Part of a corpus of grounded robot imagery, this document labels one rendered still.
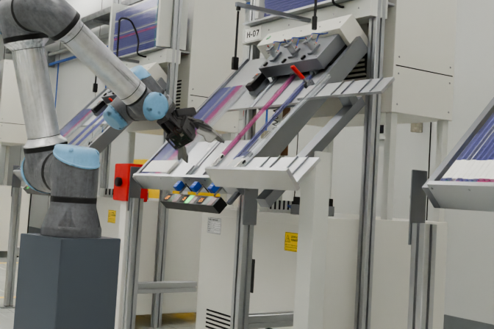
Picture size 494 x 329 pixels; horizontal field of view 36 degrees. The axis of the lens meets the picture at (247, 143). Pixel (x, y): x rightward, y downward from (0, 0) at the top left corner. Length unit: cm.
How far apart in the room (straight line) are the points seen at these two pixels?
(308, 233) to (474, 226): 209
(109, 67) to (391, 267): 127
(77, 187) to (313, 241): 67
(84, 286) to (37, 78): 55
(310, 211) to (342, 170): 274
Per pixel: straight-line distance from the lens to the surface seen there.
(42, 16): 196
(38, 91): 205
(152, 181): 278
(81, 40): 198
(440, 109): 291
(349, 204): 481
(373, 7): 265
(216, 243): 295
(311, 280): 215
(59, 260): 187
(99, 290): 195
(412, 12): 284
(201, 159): 261
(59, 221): 193
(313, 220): 213
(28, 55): 205
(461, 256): 420
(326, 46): 260
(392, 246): 273
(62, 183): 194
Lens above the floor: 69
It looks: 4 degrees up
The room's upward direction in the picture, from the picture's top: 3 degrees clockwise
